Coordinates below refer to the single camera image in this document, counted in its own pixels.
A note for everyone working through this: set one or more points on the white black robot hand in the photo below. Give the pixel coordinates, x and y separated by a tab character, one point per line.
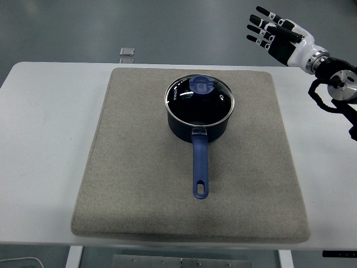
302	42

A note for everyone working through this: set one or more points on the glass pot lid blue knob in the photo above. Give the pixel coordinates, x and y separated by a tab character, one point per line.
200	85

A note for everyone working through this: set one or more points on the beige fabric mat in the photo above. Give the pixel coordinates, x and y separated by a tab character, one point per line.
145	173

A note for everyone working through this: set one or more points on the large metal floor plate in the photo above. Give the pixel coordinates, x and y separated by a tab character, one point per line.
127	51

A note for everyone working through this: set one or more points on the black table control panel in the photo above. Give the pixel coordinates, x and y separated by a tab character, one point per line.
338	254

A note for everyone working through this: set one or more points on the grey metal plate with screws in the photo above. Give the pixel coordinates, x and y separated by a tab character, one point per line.
178	262

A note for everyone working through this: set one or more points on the white table leg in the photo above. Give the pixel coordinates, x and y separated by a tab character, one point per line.
74	257
285	259

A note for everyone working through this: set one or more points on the small metal floor plate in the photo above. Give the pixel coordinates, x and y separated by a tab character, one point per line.
127	60

